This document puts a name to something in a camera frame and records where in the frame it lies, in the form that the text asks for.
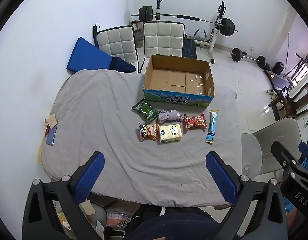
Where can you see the thin black pole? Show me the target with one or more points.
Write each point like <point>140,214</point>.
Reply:
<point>287,50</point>

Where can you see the black speaker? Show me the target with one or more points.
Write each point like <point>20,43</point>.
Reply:
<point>278,67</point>

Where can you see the red snack packet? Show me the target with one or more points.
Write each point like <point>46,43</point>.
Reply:
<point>195,122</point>

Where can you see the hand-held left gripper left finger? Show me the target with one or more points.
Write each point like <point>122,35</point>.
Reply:
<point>90,177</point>

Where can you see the long blue packet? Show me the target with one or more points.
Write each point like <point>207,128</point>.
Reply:
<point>212,127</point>

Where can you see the blue phone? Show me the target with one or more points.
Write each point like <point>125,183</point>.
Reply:
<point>51,136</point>

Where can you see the long barbell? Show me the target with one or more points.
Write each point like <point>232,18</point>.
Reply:
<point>189,17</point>

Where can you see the grey purple cloth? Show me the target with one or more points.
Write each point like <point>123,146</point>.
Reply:
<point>169,116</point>

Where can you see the treadmill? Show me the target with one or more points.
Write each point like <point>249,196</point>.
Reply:
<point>279,78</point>

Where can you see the beige paper notes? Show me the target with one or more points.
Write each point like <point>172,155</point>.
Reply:
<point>51,120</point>

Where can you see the grey green jug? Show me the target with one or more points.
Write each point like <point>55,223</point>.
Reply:
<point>139,38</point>

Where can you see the dark blue cloth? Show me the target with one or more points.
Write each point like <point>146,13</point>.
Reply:
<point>121,66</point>

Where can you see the person's dark trouser legs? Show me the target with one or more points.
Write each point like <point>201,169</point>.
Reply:
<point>169,225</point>

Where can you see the white padded chair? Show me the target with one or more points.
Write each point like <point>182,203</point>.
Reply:
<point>116,42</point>
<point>164,37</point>

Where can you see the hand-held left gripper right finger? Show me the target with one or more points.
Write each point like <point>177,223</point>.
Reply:
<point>221,177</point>

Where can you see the beige plastic chair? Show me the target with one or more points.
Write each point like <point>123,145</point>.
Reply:
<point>276,135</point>

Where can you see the green snack packet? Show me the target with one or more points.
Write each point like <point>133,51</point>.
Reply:
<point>145,109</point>

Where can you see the panda print snack packet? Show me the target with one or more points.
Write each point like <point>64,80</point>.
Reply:
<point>147,131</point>

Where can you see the blue mat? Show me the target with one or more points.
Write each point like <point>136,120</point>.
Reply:
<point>86,55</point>

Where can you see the window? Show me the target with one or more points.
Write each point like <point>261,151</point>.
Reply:
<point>305,72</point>

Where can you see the black blue weight bench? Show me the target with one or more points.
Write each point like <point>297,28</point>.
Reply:
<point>189,47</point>

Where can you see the colourful printed bag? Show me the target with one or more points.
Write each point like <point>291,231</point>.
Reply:
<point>118,218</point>

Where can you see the printed cardboard box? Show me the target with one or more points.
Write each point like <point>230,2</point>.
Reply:
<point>179,80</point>

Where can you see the yellow tissue pack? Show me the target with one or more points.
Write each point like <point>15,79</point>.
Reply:
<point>170,133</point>

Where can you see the short barbell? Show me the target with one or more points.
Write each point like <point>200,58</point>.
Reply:
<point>249,58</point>

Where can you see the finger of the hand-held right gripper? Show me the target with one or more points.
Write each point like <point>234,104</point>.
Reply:
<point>306,152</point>
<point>281,155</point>

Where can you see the dark wooden chair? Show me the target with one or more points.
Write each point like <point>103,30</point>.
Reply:
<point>291,105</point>

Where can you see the white barbell rack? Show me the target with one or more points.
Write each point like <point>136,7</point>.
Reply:
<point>215,40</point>

